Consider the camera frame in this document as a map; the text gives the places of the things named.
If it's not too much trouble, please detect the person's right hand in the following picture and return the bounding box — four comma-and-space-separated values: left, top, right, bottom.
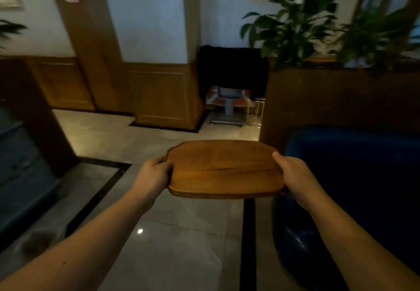
272, 152, 326, 211

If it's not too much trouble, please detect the person's left hand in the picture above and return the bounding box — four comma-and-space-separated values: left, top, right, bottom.
130, 156, 173, 205

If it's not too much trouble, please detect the brown wooden tray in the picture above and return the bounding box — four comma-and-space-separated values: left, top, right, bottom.
164, 140, 285, 199

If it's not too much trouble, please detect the person's left forearm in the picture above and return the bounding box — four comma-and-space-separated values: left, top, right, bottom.
0, 190, 155, 291

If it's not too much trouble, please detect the person's right forearm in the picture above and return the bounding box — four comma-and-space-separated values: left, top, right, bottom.
303, 192, 420, 291

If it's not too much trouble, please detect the chrome metal stool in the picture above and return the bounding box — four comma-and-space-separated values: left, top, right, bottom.
249, 97, 266, 128

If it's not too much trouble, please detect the grey and orange high chair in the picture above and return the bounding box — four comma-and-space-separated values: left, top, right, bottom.
205, 86, 254, 127

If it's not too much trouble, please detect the wooden planter partition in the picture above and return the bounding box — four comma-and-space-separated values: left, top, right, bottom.
259, 58, 420, 153

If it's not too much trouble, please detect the dark blue upholstered sofa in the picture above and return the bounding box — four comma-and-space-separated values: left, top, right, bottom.
273, 126, 420, 291

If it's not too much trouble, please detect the dark wooden partition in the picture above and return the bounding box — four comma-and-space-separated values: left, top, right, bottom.
0, 56, 79, 176

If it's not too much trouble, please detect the wooden door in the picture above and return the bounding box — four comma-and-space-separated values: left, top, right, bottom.
46, 0, 133, 115

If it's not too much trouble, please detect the broad-leaf green plant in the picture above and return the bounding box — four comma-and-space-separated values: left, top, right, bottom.
240, 0, 342, 71

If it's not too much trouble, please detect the blue-grey upholstered sofa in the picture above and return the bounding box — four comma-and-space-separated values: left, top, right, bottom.
0, 107, 61, 252

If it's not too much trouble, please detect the feathery green plant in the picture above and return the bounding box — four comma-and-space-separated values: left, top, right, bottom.
331, 5, 419, 73

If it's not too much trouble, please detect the dark palm plant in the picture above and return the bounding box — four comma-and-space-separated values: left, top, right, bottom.
0, 19, 27, 49

